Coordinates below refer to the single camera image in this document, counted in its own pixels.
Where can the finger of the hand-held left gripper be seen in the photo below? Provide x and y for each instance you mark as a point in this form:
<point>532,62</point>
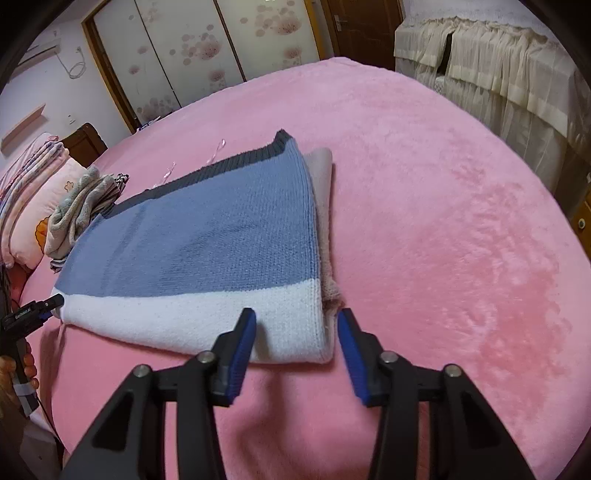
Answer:
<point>48,305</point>

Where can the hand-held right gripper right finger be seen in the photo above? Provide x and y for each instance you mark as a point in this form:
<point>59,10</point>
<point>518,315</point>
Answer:
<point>353,360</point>

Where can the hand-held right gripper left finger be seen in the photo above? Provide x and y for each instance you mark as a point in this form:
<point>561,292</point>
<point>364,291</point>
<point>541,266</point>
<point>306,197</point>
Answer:
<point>238,360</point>

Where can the striped knit sweater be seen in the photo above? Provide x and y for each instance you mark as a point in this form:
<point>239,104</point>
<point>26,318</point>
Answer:
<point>207,240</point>

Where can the pile of folded grey clothes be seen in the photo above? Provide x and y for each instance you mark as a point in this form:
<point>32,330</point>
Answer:
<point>121,179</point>

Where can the person's left hand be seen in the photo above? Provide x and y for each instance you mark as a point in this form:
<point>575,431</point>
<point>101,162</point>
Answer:
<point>30,364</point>

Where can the grey patterned folded garment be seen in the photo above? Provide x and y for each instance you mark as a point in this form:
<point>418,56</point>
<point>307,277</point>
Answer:
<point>76,207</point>

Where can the pink cartoon pillow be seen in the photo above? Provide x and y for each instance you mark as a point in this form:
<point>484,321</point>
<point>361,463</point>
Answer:
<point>51,189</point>

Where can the pink fleece blanket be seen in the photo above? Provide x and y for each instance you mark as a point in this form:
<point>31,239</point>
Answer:
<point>438,230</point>

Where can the dark wooden headboard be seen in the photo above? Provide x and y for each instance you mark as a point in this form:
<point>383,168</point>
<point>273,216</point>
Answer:
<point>85,143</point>

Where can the wooden drawer chest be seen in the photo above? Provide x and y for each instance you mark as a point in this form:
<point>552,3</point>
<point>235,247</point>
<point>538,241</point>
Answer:
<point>581,217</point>

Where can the floral sliding door wardrobe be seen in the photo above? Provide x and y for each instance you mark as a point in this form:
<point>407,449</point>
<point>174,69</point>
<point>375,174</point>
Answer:
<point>194,50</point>

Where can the brown wooden door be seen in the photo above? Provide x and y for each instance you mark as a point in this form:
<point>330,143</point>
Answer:
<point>364,27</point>

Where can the pink wall shelf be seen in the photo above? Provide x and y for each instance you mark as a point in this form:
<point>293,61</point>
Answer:
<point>23,129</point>

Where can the white wall air conditioner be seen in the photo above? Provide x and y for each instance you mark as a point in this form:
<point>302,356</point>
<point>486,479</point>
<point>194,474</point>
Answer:
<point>39,50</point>

